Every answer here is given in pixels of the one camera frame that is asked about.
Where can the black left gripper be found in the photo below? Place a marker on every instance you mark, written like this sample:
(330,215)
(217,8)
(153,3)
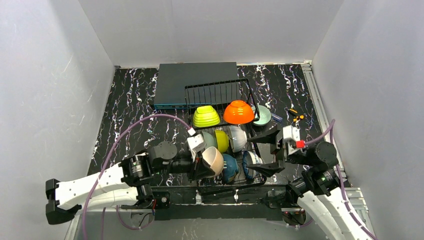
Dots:
(195,164)

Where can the cream white bowl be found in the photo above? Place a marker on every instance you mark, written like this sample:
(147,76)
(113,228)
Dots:
(214,160)

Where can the pale green bowl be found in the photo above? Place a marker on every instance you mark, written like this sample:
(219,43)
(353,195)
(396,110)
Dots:
(209,139)

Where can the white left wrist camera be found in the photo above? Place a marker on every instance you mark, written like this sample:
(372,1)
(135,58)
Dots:
(196,143)

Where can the dark striped white bowl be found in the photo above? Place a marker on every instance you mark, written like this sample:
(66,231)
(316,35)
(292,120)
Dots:
(237,138)

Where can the green white bowl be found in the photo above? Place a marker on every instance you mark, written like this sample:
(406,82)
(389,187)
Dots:
(205,116)

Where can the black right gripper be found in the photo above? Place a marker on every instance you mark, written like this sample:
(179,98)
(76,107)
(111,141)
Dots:
(279,151)

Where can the blue red screwdriver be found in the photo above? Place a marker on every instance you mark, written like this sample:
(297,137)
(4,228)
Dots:
(277,118)

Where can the yellow green bowl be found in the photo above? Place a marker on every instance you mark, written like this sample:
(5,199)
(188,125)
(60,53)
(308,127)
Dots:
(222,140)

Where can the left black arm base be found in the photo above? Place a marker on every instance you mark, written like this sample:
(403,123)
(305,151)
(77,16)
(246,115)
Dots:
(144,211)

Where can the dark blue beige bowl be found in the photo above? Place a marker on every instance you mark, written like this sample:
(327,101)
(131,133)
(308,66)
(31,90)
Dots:
(230,169)

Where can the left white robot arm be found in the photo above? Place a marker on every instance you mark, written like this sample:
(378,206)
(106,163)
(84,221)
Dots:
(127,183)

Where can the blue patterned bowl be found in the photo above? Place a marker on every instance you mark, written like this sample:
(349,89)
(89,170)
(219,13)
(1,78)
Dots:
(250,158)

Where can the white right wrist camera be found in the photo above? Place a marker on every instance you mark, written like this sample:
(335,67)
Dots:
(291,137)

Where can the black wire dish rack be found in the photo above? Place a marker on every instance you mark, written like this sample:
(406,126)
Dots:
(219,95)

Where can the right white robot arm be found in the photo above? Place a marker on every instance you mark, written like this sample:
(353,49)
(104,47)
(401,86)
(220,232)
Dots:
(320,190)

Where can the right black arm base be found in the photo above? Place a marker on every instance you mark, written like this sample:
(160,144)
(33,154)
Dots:
(286,200)

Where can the yellow black T-handle hex key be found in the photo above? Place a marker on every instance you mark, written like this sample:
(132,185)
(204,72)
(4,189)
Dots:
(297,117)

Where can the aluminium table edge rail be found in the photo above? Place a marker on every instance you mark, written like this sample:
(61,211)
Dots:
(354,194)

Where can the dark grey flat box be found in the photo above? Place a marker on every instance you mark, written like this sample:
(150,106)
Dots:
(172,78)

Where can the grey green small bowl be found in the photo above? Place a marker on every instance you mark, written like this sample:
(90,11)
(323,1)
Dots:
(262,114)

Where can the orange white bowl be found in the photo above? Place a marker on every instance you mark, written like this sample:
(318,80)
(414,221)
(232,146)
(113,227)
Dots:
(238,112)

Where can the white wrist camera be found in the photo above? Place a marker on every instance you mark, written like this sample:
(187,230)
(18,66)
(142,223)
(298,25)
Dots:
(196,143)
(291,137)

